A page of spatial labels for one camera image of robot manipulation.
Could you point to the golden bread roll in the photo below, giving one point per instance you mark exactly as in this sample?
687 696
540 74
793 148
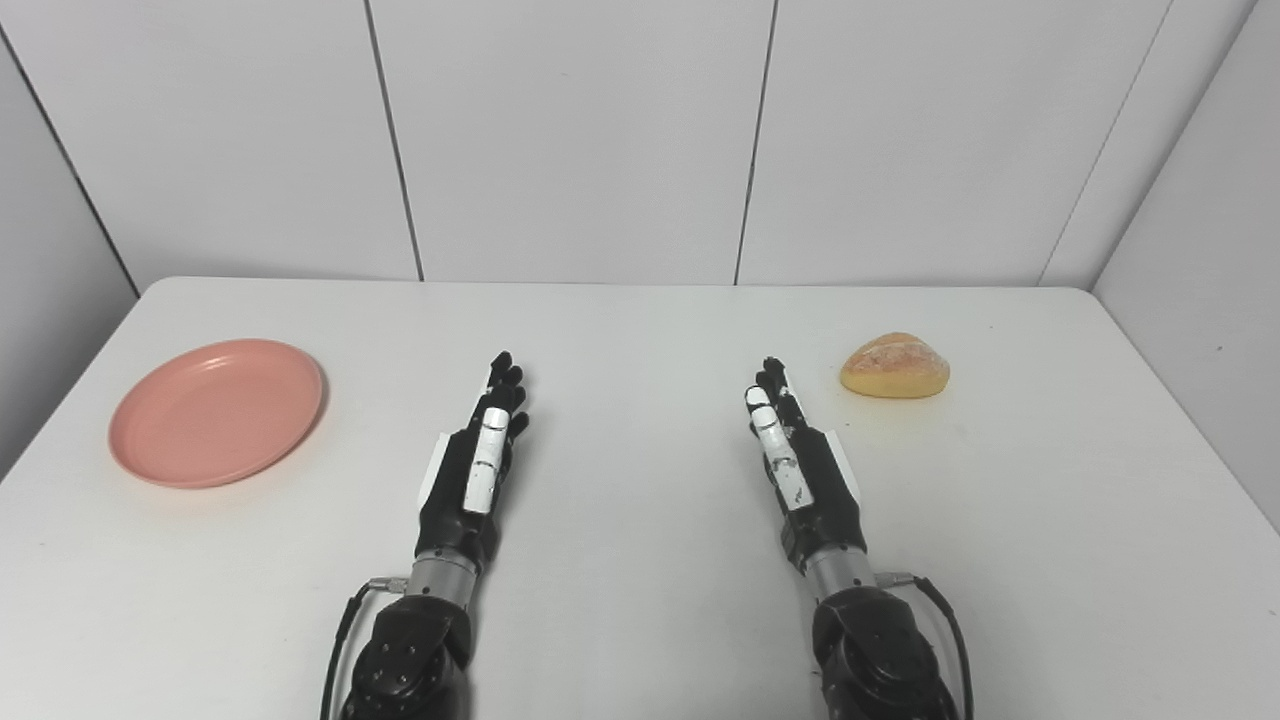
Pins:
894 368

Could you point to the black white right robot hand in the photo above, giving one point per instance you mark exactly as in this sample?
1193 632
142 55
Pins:
830 495

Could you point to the pink round plate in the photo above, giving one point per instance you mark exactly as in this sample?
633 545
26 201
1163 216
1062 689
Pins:
215 412

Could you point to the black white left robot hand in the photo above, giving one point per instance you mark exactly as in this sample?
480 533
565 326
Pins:
448 500

